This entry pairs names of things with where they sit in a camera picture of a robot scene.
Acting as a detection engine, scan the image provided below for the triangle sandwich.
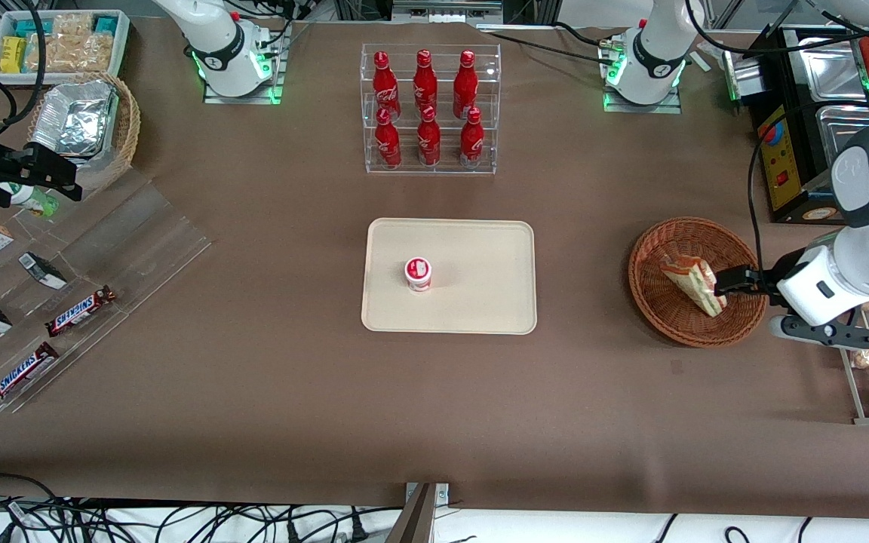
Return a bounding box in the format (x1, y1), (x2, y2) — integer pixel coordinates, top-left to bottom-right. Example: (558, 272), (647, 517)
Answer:
(659, 255), (728, 318)

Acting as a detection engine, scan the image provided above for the brown wicker basket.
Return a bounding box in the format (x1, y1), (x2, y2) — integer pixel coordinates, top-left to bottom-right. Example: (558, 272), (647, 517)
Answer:
(628, 216), (769, 348)

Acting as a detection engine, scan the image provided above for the light wicker basket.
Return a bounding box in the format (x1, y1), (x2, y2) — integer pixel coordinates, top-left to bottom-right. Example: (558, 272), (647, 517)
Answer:
(26, 72), (142, 194)

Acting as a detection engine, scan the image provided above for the beige plastic tray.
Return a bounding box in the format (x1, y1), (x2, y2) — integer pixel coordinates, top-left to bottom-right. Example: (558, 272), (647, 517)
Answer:
(361, 218), (538, 336)

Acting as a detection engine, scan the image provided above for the green white small bottle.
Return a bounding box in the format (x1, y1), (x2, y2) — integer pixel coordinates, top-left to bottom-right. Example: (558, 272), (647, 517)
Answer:
(8, 183), (60, 219)

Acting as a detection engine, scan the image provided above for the stack of foil containers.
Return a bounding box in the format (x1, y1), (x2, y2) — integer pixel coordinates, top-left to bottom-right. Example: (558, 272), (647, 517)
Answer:
(30, 79), (119, 159)

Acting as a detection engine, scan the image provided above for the clear acrylic display stand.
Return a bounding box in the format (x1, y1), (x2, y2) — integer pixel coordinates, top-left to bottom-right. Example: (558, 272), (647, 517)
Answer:
(0, 167), (213, 414)

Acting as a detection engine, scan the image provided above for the yellow snack pack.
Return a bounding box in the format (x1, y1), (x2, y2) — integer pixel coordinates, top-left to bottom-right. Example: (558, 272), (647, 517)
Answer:
(0, 36), (27, 75)

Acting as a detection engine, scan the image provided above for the black food warmer appliance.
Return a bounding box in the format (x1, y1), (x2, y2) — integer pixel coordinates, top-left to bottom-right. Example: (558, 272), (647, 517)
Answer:
(748, 26), (869, 225)

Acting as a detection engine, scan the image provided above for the large bag of crackers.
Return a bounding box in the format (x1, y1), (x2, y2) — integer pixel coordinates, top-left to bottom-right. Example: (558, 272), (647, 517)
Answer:
(26, 32), (115, 75)

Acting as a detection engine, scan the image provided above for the Snickers chocolate bar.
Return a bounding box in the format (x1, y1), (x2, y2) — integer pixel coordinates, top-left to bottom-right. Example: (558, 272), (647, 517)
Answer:
(45, 285), (117, 338)
(0, 342), (60, 408)

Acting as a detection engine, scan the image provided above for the small bag of crackers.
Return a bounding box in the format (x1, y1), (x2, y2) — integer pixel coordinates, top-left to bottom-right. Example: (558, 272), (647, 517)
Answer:
(52, 13), (96, 38)

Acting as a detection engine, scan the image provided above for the white plastic bin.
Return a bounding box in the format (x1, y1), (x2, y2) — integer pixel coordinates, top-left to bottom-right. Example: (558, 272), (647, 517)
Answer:
(0, 9), (132, 85)

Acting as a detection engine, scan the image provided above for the steel warmer pan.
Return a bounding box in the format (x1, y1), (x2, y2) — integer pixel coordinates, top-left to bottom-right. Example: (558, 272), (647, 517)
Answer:
(815, 106), (869, 164)
(797, 36), (869, 100)

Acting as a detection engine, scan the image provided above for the shiny metal piece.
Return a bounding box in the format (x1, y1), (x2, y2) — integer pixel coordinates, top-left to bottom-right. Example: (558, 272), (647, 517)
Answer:
(721, 49), (764, 115)

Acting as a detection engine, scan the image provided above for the red cola bottle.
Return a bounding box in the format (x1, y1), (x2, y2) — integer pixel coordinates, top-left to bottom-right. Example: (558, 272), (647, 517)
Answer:
(374, 107), (403, 170)
(453, 50), (478, 120)
(416, 106), (441, 167)
(413, 49), (438, 114)
(459, 107), (485, 169)
(372, 51), (401, 121)

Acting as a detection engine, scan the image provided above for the red white yogurt cup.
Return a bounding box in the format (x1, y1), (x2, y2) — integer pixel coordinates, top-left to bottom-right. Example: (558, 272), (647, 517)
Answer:
(404, 256), (434, 293)

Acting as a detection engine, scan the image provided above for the clear acrylic bottle rack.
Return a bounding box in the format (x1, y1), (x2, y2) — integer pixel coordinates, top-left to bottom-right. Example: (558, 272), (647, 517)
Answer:
(361, 43), (502, 176)

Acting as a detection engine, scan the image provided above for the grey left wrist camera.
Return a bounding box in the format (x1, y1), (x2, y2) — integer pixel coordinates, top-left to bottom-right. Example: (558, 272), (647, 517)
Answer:
(769, 311), (869, 349)

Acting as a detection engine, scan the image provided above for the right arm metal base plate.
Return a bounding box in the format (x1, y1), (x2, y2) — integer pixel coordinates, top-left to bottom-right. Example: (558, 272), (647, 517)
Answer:
(203, 21), (292, 105)

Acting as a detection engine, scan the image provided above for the black table cable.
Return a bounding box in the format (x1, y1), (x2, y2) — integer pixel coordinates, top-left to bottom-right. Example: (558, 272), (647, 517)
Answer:
(480, 21), (618, 66)

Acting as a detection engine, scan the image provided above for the tangle of black cables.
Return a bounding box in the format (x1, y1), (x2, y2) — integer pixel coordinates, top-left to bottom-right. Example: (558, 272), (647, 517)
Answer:
(0, 472), (405, 543)

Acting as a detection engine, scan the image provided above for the metal mounting bracket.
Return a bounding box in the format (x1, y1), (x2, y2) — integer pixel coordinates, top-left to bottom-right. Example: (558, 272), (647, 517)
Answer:
(385, 483), (451, 543)

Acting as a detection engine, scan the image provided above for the aluminium frame profile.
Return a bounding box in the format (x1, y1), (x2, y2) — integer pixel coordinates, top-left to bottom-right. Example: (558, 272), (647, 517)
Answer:
(392, 0), (505, 18)

